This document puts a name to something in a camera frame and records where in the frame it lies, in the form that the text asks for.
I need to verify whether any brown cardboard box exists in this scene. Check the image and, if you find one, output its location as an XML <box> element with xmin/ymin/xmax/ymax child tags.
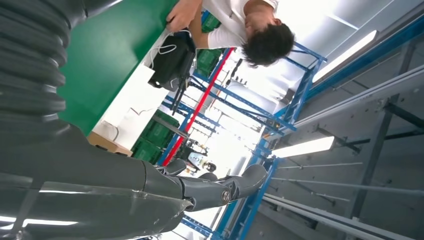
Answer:
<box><xmin>86</xmin><ymin>131</ymin><xmax>134</xmax><ymax>158</ymax></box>

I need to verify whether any green plastic crate stack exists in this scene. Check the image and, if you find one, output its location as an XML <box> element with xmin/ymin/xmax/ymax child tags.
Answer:
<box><xmin>131</xmin><ymin>109</ymin><xmax>181</xmax><ymax>166</ymax></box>

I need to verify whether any white desk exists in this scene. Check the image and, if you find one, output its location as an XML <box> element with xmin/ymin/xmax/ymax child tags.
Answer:
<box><xmin>91</xmin><ymin>28</ymin><xmax>203</xmax><ymax>152</ymax></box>

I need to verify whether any black bag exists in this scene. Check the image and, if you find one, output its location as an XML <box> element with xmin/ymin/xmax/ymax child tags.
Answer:
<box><xmin>148</xmin><ymin>31</ymin><xmax>197</xmax><ymax>92</ymax></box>

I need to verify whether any blue shelf rack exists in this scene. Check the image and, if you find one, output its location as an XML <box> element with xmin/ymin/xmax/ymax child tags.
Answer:
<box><xmin>180</xmin><ymin>139</ymin><xmax>282</xmax><ymax>240</ymax></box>
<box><xmin>155</xmin><ymin>9</ymin><xmax>329</xmax><ymax>167</ymax></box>

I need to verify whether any person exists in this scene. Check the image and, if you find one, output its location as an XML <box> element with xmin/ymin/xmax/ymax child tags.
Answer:
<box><xmin>165</xmin><ymin>0</ymin><xmax>296</xmax><ymax>69</ymax></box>

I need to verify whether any ceiling light panel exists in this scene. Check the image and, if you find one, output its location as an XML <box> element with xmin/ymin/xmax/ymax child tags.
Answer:
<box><xmin>312</xmin><ymin>29</ymin><xmax>379</xmax><ymax>84</ymax></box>
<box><xmin>271</xmin><ymin>136</ymin><xmax>335</xmax><ymax>159</ymax></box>

